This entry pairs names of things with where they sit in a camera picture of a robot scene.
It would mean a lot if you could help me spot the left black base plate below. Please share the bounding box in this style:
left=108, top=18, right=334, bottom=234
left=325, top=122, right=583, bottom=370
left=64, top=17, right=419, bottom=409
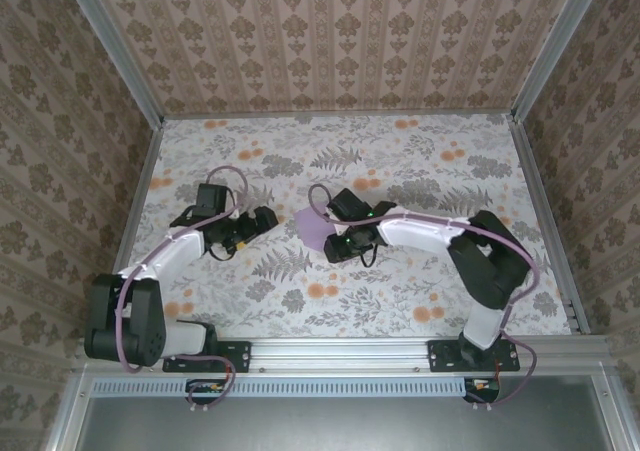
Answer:
left=162, top=339, right=252, bottom=373

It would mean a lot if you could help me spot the aluminium corner post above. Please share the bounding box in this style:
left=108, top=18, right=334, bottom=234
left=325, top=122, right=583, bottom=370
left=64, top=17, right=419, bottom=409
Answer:
left=59, top=0, right=166, bottom=127
left=508, top=0, right=614, bottom=125

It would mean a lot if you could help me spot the aluminium lower frame bar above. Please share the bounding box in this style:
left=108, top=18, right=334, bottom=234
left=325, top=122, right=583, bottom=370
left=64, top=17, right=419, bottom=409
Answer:
left=43, top=365, right=96, bottom=451
left=592, top=373, right=629, bottom=451

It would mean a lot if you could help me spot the thin black camera cable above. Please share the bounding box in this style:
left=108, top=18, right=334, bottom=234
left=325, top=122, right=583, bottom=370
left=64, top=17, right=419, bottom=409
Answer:
left=169, top=205, right=241, bottom=262
left=358, top=240, right=380, bottom=269

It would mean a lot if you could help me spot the aluminium side rail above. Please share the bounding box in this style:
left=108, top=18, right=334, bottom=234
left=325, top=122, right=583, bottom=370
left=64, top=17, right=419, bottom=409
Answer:
left=93, top=118, right=167, bottom=340
left=507, top=114, right=591, bottom=337

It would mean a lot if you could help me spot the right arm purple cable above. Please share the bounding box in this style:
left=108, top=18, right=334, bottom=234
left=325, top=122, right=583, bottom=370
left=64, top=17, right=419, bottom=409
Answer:
left=308, top=184, right=540, bottom=408

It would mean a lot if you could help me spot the grey metal panel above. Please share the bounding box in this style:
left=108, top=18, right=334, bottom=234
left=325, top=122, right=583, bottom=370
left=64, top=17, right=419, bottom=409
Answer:
left=82, top=395, right=606, bottom=451

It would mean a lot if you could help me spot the right thin black camera cable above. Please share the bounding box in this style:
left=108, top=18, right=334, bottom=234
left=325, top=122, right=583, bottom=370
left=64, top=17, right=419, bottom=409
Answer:
left=358, top=240, right=380, bottom=269

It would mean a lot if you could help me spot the thin aluminium cross rail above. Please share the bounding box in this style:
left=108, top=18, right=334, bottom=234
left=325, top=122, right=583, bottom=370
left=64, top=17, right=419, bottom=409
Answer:
left=162, top=112, right=516, bottom=123

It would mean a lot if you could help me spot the floral table cover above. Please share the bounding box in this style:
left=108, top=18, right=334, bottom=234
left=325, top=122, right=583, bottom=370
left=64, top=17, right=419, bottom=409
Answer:
left=107, top=116, right=574, bottom=340

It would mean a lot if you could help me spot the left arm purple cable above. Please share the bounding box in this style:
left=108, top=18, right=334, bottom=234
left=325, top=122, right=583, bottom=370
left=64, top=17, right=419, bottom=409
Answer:
left=113, top=164, right=252, bottom=412

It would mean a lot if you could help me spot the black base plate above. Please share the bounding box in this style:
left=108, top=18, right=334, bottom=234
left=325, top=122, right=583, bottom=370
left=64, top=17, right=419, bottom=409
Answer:
left=428, top=339, right=521, bottom=373
left=162, top=339, right=252, bottom=373

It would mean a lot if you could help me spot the purple cloth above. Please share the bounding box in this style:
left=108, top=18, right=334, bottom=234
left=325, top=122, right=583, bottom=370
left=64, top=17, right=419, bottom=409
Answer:
left=293, top=207, right=335, bottom=254

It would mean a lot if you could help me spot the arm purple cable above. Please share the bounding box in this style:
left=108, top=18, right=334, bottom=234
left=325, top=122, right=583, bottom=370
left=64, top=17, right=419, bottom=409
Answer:
left=113, top=164, right=252, bottom=412
left=308, top=184, right=540, bottom=408

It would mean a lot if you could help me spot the wide aluminium base rail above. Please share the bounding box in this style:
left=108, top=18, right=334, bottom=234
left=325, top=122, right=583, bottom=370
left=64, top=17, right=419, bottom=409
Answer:
left=74, top=336, right=616, bottom=373

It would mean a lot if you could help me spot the grey slotted cable duct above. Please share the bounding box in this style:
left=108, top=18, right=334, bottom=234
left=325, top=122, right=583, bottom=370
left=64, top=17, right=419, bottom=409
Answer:
left=92, top=376, right=469, bottom=398

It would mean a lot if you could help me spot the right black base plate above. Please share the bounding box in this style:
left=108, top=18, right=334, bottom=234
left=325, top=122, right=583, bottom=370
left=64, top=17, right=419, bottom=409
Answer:
left=428, top=339, right=521, bottom=373

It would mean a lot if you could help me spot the left thin black camera cable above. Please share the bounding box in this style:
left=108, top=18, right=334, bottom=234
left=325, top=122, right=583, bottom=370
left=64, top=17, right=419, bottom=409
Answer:
left=169, top=205, right=241, bottom=262

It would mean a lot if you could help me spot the black connector board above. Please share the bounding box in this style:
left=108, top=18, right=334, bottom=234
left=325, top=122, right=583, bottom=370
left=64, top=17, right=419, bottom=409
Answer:
left=462, top=376, right=501, bottom=405
left=185, top=378, right=226, bottom=405

